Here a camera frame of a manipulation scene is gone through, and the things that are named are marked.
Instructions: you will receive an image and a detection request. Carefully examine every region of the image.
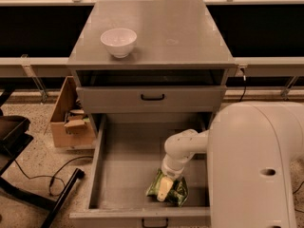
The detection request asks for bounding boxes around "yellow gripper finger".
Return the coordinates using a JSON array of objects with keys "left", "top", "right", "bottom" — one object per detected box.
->
[{"left": 157, "top": 177, "right": 173, "bottom": 201}]

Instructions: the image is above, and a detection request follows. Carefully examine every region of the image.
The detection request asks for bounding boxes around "grey metal railing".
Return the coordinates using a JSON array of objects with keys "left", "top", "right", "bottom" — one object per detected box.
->
[{"left": 0, "top": 0, "right": 304, "bottom": 105}]

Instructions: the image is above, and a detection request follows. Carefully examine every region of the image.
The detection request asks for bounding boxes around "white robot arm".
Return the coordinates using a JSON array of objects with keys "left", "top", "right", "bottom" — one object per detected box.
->
[{"left": 161, "top": 102, "right": 304, "bottom": 228}]

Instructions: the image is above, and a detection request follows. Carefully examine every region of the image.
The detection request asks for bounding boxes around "closed grey top drawer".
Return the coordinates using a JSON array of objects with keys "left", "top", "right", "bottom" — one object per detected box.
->
[{"left": 77, "top": 86, "right": 226, "bottom": 113}]

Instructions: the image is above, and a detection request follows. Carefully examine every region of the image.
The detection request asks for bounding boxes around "black cable with adapter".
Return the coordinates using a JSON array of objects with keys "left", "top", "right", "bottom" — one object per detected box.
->
[{"left": 237, "top": 67, "right": 304, "bottom": 214}]

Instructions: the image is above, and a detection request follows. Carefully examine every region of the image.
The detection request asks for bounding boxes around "black drawer handle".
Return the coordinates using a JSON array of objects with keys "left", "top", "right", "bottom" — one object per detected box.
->
[
  {"left": 142, "top": 218, "right": 169, "bottom": 228},
  {"left": 141, "top": 94, "right": 165, "bottom": 102}
]

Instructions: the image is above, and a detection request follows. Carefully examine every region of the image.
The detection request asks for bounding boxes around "cardboard box with scraps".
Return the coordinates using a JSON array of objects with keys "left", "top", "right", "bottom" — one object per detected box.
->
[{"left": 50, "top": 76, "right": 96, "bottom": 149}]

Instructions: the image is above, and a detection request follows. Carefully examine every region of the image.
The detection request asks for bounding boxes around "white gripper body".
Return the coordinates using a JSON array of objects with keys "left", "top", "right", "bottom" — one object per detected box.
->
[{"left": 161, "top": 155, "right": 188, "bottom": 180}]

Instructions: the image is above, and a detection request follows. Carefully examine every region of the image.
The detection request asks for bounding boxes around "black top drawer handle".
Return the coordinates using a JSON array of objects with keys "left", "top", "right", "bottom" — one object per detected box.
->
[{"left": 141, "top": 94, "right": 165, "bottom": 102}]

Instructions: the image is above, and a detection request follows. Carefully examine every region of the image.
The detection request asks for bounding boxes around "white ceramic bowl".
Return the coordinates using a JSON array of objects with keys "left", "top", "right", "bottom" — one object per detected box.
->
[{"left": 100, "top": 28, "right": 137, "bottom": 58}]

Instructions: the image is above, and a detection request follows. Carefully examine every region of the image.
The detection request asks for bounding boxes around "black floor cable left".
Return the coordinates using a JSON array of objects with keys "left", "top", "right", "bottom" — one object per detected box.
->
[{"left": 13, "top": 155, "right": 95, "bottom": 198}]

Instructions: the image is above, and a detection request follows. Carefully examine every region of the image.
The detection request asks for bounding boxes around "black middle drawer handle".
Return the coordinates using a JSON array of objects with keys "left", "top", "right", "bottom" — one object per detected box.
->
[{"left": 142, "top": 218, "right": 169, "bottom": 228}]

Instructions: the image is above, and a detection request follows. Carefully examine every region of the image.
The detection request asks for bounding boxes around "grey drawer cabinet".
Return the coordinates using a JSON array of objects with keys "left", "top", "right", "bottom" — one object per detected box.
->
[{"left": 67, "top": 0, "right": 234, "bottom": 128}]

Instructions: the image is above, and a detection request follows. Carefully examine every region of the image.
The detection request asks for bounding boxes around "green jalapeno chip bag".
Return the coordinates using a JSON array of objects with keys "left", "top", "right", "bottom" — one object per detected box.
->
[{"left": 145, "top": 169, "right": 189, "bottom": 207}]

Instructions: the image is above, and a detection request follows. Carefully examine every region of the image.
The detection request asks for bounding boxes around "open grey middle drawer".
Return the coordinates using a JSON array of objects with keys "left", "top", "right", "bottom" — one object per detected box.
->
[{"left": 70, "top": 113, "right": 211, "bottom": 228}]

